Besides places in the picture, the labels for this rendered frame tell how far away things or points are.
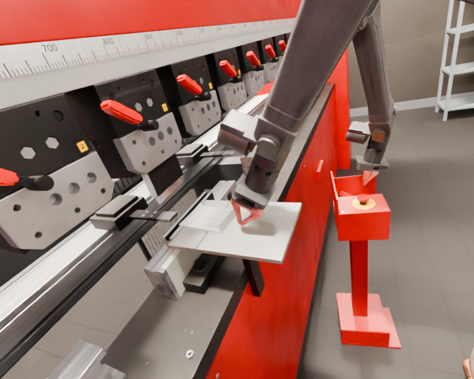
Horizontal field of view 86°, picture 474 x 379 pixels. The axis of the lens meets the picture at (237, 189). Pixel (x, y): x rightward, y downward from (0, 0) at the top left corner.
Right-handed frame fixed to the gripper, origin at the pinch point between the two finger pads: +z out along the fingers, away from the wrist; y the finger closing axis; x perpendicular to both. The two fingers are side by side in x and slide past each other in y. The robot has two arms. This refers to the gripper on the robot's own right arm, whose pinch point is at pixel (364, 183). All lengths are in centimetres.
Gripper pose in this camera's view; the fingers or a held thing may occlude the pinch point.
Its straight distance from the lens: 104.9
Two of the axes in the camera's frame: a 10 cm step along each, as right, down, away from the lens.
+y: -9.8, -1.2, 1.7
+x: -2.1, 5.3, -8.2
